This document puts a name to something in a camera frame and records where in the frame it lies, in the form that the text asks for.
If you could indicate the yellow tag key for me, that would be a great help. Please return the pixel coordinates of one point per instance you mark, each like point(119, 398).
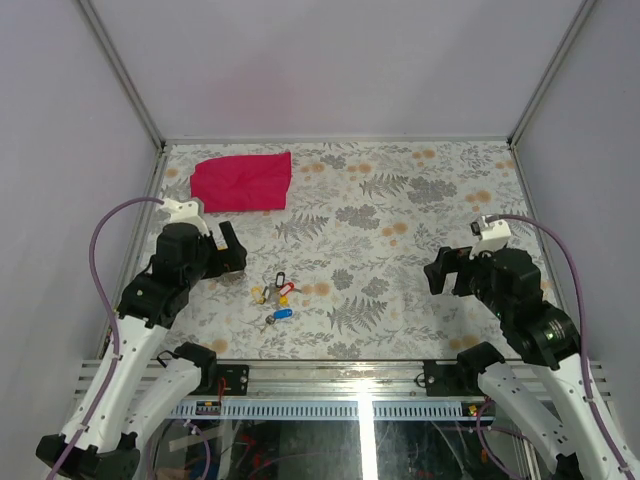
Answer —
point(258, 294)

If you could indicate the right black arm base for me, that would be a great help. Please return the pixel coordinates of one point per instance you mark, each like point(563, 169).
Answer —
point(442, 379)

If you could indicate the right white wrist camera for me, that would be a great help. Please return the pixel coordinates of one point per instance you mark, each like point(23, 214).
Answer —
point(492, 234)

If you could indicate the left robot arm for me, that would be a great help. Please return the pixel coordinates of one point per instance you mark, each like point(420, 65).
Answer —
point(106, 436)

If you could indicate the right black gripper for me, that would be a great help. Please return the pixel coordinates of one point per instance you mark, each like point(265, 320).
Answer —
point(451, 259)

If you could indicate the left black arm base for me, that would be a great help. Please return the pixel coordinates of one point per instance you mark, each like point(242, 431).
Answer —
point(232, 380)

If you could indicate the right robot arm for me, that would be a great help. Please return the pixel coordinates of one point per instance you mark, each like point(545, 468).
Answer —
point(577, 439)

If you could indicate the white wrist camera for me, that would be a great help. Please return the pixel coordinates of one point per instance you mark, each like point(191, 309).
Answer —
point(492, 234)
point(188, 212)

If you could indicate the left aluminium frame post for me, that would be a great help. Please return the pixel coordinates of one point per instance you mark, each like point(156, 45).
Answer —
point(108, 48)

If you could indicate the aluminium frame post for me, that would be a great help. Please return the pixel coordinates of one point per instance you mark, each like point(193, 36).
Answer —
point(108, 48)
point(553, 67)

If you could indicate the red tag key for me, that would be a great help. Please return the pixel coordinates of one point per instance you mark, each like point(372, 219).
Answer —
point(287, 288)

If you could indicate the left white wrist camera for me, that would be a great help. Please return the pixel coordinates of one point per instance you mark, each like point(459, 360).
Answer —
point(188, 212)

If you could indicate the white slotted cable duct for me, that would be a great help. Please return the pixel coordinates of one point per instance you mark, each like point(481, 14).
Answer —
point(421, 409)

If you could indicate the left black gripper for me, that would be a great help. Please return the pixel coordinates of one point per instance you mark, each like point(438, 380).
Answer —
point(227, 260)

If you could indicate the aluminium front rail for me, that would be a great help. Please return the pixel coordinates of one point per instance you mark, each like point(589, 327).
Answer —
point(340, 380)

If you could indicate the pink folded cloth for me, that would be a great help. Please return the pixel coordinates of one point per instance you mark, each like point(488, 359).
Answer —
point(243, 183)

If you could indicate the right aluminium frame post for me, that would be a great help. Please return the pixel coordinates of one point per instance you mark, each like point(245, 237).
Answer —
point(553, 67)

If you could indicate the blue tag key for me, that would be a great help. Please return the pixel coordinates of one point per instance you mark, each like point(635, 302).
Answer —
point(277, 316)

